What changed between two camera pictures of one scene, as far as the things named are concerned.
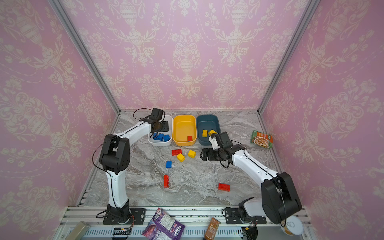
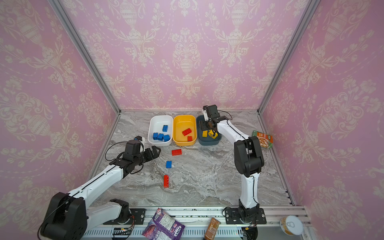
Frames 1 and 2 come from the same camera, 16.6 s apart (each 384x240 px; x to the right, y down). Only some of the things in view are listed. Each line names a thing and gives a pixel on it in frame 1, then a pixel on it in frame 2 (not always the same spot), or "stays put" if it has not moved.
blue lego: [166, 137] stays put
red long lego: [224, 187] -> [186, 132]
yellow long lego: [212, 131] stays put
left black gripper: [165, 123] -> [156, 154]
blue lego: [160, 136] stays put
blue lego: [169, 164] stays put
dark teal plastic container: [206, 122] stays put
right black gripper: [210, 154] -> [210, 125]
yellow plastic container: [184, 126] stays put
